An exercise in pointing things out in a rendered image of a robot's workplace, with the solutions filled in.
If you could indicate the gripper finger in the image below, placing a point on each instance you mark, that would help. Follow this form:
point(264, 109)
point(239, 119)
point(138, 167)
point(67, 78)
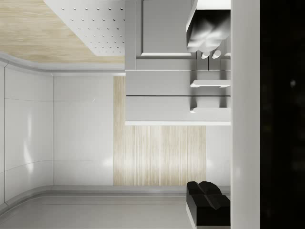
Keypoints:
point(209, 210)
point(209, 31)

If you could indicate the white cabinet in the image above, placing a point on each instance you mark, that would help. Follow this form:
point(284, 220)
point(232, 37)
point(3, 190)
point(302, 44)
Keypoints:
point(162, 83)

